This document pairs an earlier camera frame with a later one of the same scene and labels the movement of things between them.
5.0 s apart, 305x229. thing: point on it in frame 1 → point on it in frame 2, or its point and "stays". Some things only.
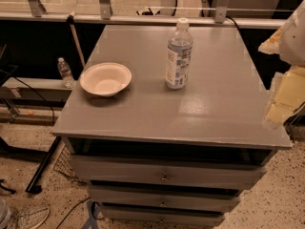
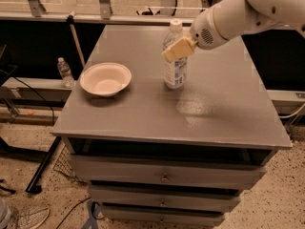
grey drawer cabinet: (155, 156) stays
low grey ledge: (41, 89) stays
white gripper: (294, 40) → (203, 29)
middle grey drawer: (165, 197) stays
